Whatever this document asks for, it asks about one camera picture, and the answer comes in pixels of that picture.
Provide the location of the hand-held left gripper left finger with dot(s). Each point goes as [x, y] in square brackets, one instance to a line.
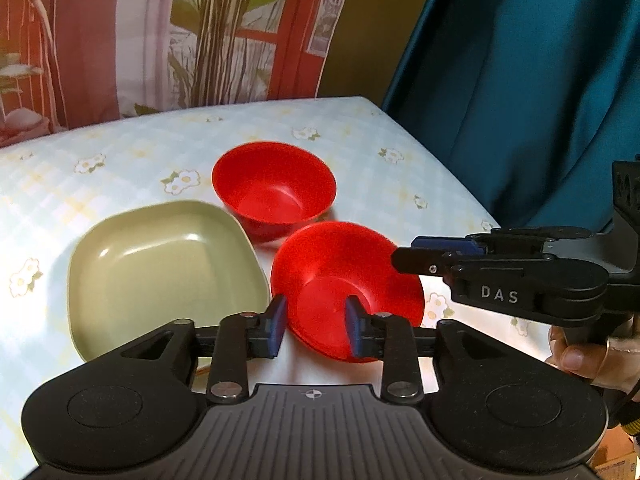
[276, 325]

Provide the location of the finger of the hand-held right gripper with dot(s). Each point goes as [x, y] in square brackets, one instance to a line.
[420, 261]
[445, 243]

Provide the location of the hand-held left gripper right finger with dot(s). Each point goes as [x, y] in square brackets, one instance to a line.
[354, 330]

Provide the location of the red plastic bowl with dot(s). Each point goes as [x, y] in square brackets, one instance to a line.
[272, 185]
[325, 270]

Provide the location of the green square plate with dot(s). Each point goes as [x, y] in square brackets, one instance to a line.
[150, 270]

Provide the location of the person's right hand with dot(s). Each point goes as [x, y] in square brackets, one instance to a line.
[575, 360]

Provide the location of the teal curtain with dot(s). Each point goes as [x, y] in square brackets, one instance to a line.
[500, 85]

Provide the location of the cardboard box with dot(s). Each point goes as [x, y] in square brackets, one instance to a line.
[620, 452]

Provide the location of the floral white tablecloth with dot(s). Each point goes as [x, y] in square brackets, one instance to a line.
[125, 155]

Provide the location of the printed room scene backdrop cloth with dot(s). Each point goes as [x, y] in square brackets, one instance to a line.
[100, 35]

